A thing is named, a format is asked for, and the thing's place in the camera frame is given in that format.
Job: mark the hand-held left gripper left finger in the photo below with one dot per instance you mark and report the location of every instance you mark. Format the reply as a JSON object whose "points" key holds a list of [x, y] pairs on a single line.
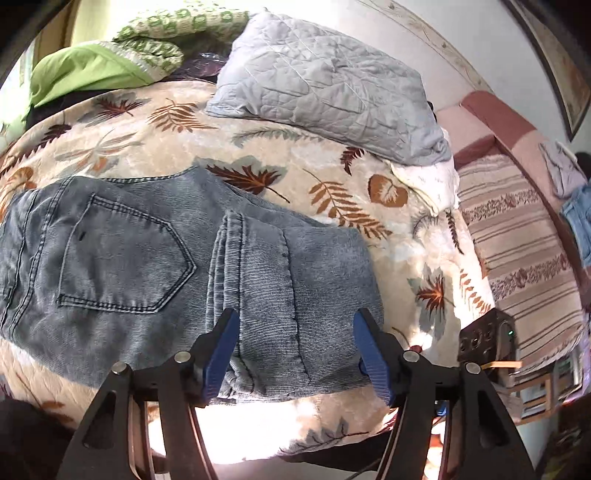
{"points": [[220, 355]]}

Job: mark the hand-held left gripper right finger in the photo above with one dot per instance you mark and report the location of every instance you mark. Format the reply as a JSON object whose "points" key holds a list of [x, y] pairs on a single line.
{"points": [[374, 355]]}

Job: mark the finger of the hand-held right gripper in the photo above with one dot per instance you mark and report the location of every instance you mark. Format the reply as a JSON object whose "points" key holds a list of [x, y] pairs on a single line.
{"points": [[441, 409]]}

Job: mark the grey-blue denim pants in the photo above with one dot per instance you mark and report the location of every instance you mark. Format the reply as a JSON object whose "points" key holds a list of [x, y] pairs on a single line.
{"points": [[138, 277]]}

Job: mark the wooden shelf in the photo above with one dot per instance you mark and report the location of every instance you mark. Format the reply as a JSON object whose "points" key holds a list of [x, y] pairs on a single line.
{"points": [[545, 385]]}

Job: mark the striped sofa cover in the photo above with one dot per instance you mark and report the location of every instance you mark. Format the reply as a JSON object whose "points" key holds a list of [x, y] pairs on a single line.
{"points": [[517, 240]]}

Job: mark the light blue denim garment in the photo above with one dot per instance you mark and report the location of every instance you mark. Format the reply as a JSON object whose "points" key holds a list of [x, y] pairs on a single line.
{"points": [[579, 226]]}

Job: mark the white cloth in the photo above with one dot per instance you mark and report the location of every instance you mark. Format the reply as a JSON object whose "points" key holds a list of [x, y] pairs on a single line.
{"points": [[434, 180]]}

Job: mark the lilac cloth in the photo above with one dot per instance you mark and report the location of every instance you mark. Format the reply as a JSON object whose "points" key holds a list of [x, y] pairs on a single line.
{"points": [[558, 170]]}

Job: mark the leaf-print bedspread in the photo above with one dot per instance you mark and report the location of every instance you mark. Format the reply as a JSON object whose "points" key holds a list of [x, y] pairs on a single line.
{"points": [[300, 184]]}

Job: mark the pink sofa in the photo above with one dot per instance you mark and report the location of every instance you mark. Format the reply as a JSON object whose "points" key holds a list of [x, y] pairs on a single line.
{"points": [[498, 120]]}

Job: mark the grey quilted pillow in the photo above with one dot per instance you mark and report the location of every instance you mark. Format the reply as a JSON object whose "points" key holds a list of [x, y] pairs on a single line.
{"points": [[323, 78]]}

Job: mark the purple shiny cloth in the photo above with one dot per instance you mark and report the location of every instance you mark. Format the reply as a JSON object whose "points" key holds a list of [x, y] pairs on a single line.
{"points": [[203, 67]]}

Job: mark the green patterned blanket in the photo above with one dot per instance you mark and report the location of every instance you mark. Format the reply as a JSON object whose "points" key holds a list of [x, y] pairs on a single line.
{"points": [[152, 53]]}

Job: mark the plain green pillow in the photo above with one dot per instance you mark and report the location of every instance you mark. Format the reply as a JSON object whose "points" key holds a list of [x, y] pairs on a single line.
{"points": [[83, 69]]}

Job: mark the framed wall picture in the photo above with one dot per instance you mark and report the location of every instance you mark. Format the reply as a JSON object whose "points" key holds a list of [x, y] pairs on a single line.
{"points": [[561, 78]]}

